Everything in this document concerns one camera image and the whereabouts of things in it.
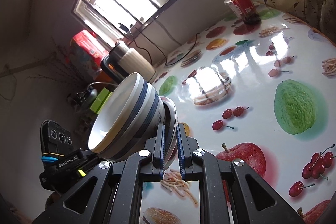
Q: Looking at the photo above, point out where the stainless steel bowl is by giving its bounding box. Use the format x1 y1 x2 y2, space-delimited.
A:
157 96 180 170

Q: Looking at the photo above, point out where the cream and steel electric kettle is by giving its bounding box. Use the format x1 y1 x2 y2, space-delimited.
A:
100 42 157 83

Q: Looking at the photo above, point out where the lime green box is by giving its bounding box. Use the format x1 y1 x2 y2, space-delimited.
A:
89 95 108 113
96 88 114 106

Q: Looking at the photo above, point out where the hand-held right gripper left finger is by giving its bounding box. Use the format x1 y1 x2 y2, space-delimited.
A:
31 124 166 224

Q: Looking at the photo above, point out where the red sauce jar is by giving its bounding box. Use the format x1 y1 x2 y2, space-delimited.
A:
223 0 262 25

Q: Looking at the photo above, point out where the food print tablecloth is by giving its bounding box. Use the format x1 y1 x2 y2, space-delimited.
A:
139 2 336 224

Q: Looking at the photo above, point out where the black power cable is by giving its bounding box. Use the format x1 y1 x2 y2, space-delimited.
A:
125 27 201 67

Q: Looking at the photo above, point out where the vase with dry branches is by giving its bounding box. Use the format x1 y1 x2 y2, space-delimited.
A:
0 38 98 110

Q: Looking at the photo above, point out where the large white blue-striped ceramic bowl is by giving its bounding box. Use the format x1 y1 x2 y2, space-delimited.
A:
100 82 168 161

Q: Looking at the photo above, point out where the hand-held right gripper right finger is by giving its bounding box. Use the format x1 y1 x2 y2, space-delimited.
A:
176 123 306 224

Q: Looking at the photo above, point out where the small white blue-striped ceramic bowl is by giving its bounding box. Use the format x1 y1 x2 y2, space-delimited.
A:
88 72 148 154

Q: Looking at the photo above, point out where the red printed bag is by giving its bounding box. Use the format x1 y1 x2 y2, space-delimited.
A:
70 30 110 75

